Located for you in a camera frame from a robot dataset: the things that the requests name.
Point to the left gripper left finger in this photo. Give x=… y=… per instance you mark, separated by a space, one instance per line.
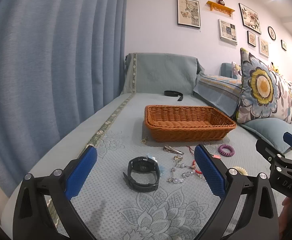
x=32 y=219

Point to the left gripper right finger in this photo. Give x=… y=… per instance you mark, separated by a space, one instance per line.
x=258 y=218

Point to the black wrist watch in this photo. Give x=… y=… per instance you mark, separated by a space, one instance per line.
x=142 y=166

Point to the silver charm earring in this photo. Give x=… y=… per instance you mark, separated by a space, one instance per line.
x=178 y=158

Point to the right hand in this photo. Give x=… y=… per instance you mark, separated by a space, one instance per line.
x=286 y=215

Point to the teal plain cushion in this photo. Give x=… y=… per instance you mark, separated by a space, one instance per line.
x=270 y=130

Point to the floral sunflower pillow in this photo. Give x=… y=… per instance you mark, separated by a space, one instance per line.
x=264 y=92

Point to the small floral back pillow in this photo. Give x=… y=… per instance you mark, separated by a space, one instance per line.
x=236 y=71

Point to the tiny far framed picture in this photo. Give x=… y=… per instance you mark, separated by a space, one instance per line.
x=283 y=45

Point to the butterfly light framed picture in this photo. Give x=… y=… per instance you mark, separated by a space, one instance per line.
x=264 y=47

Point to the small dark framed picture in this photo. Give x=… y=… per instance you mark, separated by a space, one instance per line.
x=251 y=38

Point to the silver hair clip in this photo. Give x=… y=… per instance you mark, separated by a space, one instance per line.
x=172 y=150

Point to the white framed picture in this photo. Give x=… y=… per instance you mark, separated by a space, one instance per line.
x=227 y=31

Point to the large floral framed picture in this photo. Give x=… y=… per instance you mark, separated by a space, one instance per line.
x=250 y=18

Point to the brown wicker basket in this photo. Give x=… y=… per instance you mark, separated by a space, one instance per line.
x=186 y=123

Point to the figurine on shelf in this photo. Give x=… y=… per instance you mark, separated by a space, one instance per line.
x=221 y=2

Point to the blue curtain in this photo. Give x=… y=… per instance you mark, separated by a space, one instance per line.
x=60 y=62

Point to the round wall clock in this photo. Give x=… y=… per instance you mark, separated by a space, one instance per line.
x=272 y=33

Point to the orange wall shelf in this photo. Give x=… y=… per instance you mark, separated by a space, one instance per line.
x=220 y=8

